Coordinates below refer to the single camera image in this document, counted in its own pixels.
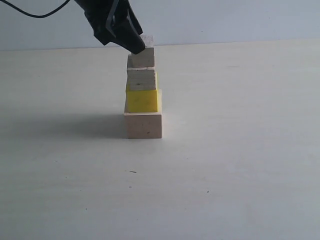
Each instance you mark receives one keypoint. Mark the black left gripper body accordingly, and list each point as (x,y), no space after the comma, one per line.
(104,17)

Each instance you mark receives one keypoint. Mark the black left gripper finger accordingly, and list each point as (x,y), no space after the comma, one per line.
(134,19)
(127,36)

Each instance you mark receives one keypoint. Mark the small wooden cube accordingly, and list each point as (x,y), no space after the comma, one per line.
(146,58)

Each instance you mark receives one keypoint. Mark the medium wooden cube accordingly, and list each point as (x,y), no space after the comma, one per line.
(141,78)

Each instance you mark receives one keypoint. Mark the yellow cube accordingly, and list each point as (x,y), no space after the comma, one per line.
(143,101)

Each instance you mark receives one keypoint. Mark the large wooden cube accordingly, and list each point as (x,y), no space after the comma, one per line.
(144,125)

